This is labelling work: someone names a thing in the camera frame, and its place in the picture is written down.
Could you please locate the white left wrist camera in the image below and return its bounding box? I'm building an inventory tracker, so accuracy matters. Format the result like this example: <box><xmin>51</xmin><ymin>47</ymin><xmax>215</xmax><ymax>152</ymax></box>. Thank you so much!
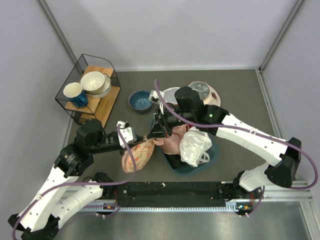
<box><xmin>116</xmin><ymin>121</ymin><xmax>137</xmax><ymax>149</ymax></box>

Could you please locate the black garment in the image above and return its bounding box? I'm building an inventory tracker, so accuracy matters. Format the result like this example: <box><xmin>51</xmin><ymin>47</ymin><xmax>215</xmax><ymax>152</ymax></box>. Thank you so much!
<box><xmin>166</xmin><ymin>154</ymin><xmax>186</xmax><ymax>169</ymax></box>

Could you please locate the white bowl underneath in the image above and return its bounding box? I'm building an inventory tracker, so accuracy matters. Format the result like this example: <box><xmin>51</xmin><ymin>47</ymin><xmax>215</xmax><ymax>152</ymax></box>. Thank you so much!
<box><xmin>88</xmin><ymin>74</ymin><xmax>112</xmax><ymax>99</ymax></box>

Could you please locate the blue mug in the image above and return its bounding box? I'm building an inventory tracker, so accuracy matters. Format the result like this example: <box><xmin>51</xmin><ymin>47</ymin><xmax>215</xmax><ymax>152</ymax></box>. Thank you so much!
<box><xmin>63</xmin><ymin>82</ymin><xmax>89</xmax><ymax>108</ymax></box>

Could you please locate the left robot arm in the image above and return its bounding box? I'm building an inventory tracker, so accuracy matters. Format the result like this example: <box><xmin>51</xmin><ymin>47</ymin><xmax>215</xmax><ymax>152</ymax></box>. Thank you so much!
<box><xmin>8</xmin><ymin>118</ymin><xmax>145</xmax><ymax>240</ymax></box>

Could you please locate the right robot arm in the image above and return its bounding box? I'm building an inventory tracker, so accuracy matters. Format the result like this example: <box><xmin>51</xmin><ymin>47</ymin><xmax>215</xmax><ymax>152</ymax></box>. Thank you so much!
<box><xmin>147</xmin><ymin>86</ymin><xmax>302</xmax><ymax>200</ymax></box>

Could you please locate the teal plastic basin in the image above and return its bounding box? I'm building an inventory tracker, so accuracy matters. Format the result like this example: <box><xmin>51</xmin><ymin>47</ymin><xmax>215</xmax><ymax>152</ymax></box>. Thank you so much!
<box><xmin>153</xmin><ymin>124</ymin><xmax>220</xmax><ymax>176</ymax></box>

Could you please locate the purple cable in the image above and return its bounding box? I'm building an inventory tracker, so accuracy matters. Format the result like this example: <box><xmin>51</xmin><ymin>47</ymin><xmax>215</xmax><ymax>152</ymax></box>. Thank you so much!
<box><xmin>11</xmin><ymin>123</ymin><xmax>139</xmax><ymax>240</ymax></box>
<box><xmin>154</xmin><ymin>79</ymin><xmax>320</xmax><ymax>218</ymax></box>

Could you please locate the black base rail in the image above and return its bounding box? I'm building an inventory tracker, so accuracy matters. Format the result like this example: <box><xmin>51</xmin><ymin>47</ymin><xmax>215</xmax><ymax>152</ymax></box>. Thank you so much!
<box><xmin>97</xmin><ymin>181</ymin><xmax>254</xmax><ymax>208</ymax></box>

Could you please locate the white bra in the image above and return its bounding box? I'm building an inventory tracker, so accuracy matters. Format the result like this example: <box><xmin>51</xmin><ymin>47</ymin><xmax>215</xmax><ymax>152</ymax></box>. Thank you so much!
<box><xmin>179</xmin><ymin>127</ymin><xmax>212</xmax><ymax>168</ymax></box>

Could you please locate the floral mesh laundry bag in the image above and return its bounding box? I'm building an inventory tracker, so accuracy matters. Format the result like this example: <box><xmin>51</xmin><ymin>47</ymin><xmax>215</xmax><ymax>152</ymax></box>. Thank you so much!
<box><xmin>121</xmin><ymin>139</ymin><xmax>155</xmax><ymax>174</ymax></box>

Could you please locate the black wire wooden shelf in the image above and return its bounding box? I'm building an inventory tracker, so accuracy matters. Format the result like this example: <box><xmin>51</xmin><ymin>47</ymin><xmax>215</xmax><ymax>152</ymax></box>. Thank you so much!
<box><xmin>55</xmin><ymin>53</ymin><xmax>121</xmax><ymax>127</ymax></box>

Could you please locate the pink bra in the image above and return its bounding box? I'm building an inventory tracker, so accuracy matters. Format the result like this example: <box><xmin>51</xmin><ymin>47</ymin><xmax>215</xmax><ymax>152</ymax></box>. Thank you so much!
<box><xmin>153</xmin><ymin>124</ymin><xmax>190</xmax><ymax>155</ymax></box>

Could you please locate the cream ceramic bowl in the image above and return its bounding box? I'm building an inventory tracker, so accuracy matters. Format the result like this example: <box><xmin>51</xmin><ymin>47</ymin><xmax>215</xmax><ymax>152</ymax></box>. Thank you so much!
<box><xmin>80</xmin><ymin>71</ymin><xmax>106</xmax><ymax>95</ymax></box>

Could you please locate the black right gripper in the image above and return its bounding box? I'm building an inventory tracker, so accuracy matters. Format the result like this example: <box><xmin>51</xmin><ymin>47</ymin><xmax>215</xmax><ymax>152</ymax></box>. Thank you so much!
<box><xmin>147</xmin><ymin>105</ymin><xmax>195</xmax><ymax>140</ymax></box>

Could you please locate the dark blue ceramic bowl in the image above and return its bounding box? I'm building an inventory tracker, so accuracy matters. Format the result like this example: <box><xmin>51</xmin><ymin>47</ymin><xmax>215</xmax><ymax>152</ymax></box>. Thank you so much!
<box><xmin>128</xmin><ymin>90</ymin><xmax>153</xmax><ymax>114</ymax></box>

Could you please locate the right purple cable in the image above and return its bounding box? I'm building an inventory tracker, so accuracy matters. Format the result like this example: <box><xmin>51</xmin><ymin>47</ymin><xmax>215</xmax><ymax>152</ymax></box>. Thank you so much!
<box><xmin>154</xmin><ymin>79</ymin><xmax>320</xmax><ymax>218</ymax></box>

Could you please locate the white insulated lunch bag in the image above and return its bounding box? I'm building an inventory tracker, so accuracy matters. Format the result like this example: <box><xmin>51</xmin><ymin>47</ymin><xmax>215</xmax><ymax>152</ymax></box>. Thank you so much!
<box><xmin>162</xmin><ymin>81</ymin><xmax>221</xmax><ymax>107</ymax></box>

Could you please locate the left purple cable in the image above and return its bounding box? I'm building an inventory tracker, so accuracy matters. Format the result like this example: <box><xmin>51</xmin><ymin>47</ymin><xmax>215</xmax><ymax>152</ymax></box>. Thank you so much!
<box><xmin>11</xmin><ymin>123</ymin><xmax>139</xmax><ymax>240</ymax></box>

